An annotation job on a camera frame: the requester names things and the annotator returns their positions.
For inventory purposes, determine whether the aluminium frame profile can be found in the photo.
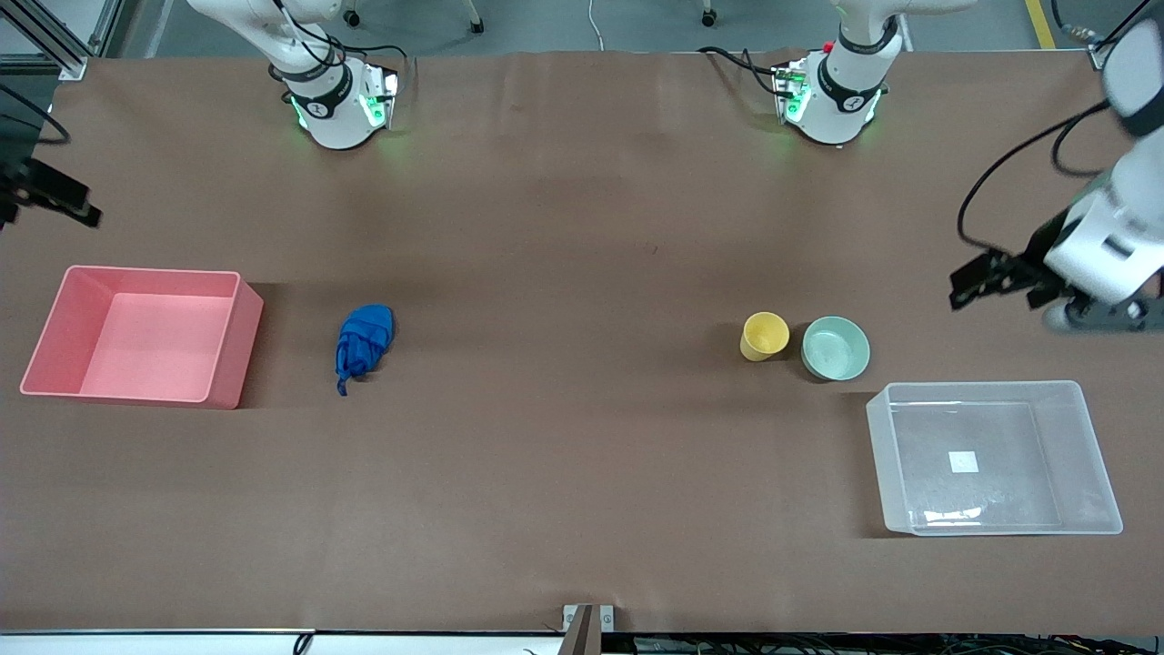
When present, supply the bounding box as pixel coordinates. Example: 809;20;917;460
0;0;125;79

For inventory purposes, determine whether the metal table bracket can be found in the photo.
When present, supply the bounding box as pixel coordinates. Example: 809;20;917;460
562;604;616;655

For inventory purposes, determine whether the black right arm base cable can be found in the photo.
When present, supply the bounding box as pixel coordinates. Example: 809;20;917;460
259;0;412;87

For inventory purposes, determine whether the yellow cup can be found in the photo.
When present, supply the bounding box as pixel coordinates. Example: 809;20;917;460
739;312;790;362

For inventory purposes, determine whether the clear plastic box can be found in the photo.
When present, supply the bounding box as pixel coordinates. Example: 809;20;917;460
866;380;1124;538

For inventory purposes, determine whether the black arm base cable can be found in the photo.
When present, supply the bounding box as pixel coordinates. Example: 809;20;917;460
259;0;412;87
697;45;794;97

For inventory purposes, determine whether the black left arm base cable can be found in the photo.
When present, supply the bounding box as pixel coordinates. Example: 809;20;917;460
697;45;794;97

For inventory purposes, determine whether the blue cloth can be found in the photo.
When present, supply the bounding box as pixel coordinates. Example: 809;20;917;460
336;304;396;397

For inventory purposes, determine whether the brown table cover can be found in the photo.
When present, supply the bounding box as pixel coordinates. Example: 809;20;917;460
0;50;1164;636

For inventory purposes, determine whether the pink plastic bin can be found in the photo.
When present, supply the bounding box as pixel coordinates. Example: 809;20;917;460
20;266;265;410

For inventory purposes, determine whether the light green bowl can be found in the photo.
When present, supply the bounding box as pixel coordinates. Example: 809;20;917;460
801;316;871;382

